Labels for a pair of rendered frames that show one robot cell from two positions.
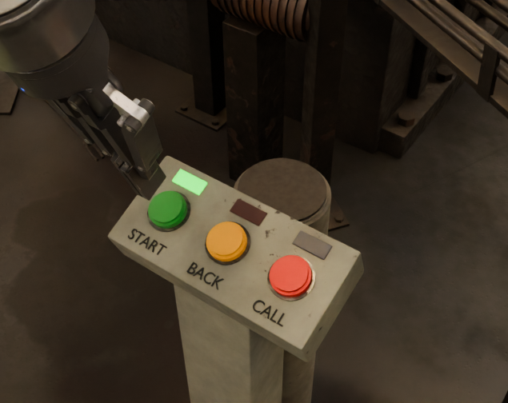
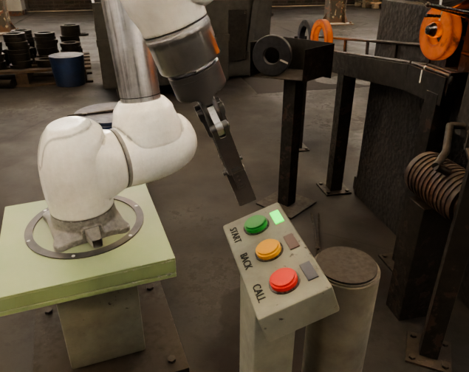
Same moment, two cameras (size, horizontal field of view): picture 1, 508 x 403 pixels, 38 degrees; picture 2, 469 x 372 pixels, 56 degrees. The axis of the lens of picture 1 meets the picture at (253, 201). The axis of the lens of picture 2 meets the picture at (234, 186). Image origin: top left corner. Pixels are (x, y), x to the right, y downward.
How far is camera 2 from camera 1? 0.34 m
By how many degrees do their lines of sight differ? 38
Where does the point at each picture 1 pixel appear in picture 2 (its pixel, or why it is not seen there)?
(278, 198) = (339, 266)
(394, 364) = not seen: outside the picture
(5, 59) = (159, 66)
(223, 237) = (266, 245)
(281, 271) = (279, 273)
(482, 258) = not seen: outside the picture
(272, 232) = (294, 255)
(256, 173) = (338, 250)
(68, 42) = (186, 66)
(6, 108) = (290, 215)
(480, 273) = not seen: outside the picture
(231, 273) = (258, 266)
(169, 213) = (252, 224)
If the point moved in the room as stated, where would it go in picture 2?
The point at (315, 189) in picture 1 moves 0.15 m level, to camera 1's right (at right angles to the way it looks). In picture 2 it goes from (366, 274) to (456, 315)
